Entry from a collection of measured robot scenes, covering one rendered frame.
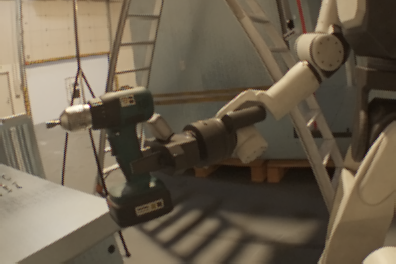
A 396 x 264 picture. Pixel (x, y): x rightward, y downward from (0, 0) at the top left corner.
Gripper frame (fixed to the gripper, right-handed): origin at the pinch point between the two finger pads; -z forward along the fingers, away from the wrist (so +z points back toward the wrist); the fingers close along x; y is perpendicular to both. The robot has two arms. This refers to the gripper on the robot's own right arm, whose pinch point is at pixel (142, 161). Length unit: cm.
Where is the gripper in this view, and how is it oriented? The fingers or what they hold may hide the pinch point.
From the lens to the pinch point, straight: 52.6
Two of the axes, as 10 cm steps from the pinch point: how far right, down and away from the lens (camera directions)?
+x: 5.6, 0.5, -8.2
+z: 8.2, -2.0, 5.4
